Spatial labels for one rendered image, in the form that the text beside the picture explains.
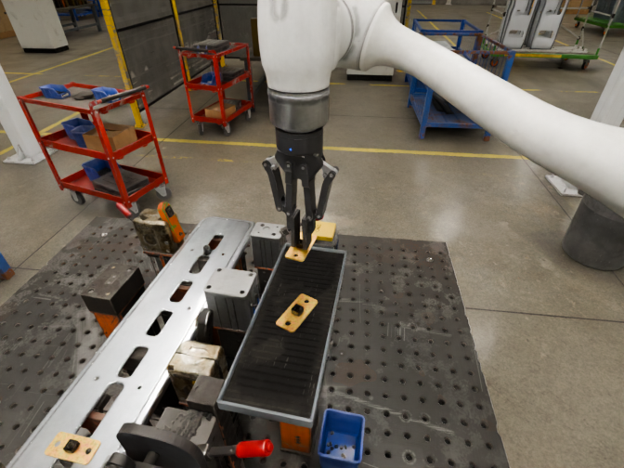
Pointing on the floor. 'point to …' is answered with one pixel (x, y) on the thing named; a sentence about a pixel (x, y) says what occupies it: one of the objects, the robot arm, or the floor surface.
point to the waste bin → (595, 236)
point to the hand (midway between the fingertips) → (301, 229)
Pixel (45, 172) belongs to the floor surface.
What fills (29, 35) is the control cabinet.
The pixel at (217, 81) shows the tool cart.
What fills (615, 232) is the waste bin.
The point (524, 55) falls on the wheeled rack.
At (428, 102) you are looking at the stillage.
